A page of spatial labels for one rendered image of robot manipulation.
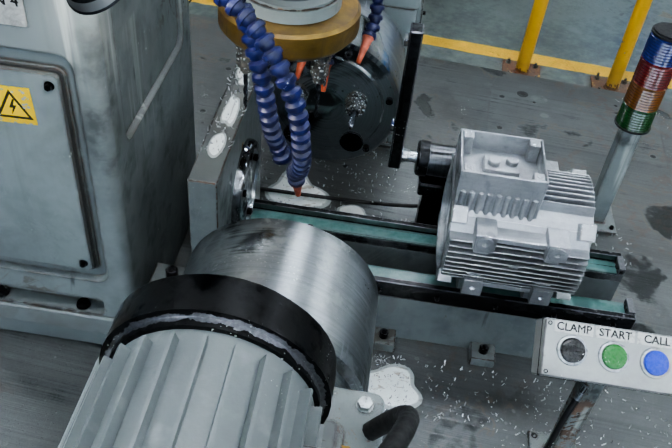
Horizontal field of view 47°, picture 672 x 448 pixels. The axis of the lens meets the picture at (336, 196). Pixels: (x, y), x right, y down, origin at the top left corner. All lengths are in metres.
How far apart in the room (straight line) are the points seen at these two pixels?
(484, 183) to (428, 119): 0.69
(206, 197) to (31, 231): 0.25
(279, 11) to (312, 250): 0.28
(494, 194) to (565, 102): 0.86
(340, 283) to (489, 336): 0.44
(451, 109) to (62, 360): 1.01
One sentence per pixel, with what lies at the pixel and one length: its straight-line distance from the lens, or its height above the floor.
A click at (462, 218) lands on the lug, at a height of 1.08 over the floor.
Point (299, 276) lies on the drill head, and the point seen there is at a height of 1.16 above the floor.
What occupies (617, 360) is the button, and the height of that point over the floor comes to 1.07.
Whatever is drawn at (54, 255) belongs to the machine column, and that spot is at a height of 1.00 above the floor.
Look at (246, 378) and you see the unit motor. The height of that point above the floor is 1.35.
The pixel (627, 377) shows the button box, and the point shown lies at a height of 1.05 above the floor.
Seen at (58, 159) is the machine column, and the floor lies 1.18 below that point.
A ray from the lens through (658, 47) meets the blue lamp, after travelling 1.36.
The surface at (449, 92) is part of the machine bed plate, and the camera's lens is 1.85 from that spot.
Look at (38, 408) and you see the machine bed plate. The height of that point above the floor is 0.80.
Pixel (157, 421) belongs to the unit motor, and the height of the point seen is 1.35.
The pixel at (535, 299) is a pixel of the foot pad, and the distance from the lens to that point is 1.16.
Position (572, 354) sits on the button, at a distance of 0.97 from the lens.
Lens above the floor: 1.79
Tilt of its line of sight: 41 degrees down
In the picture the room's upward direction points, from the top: 6 degrees clockwise
